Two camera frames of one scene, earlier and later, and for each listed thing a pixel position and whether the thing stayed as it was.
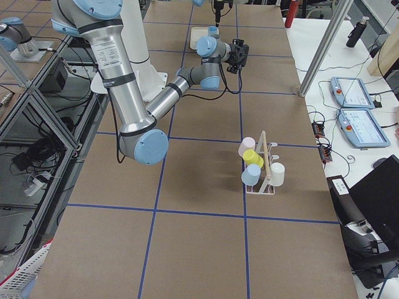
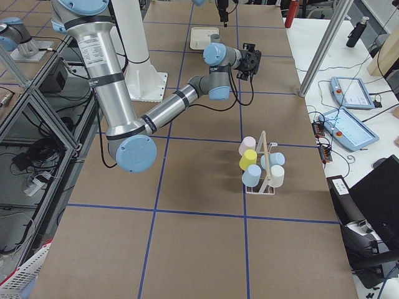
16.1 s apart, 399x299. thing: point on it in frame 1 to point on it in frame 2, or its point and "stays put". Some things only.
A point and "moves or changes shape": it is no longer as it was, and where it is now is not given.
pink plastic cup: [247, 143] stays put
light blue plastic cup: [250, 175] stays put
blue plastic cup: [213, 30] to [275, 158]
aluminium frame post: [342, 11] stays put
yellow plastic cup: [251, 157] moves or changes shape
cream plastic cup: [277, 174] stays put
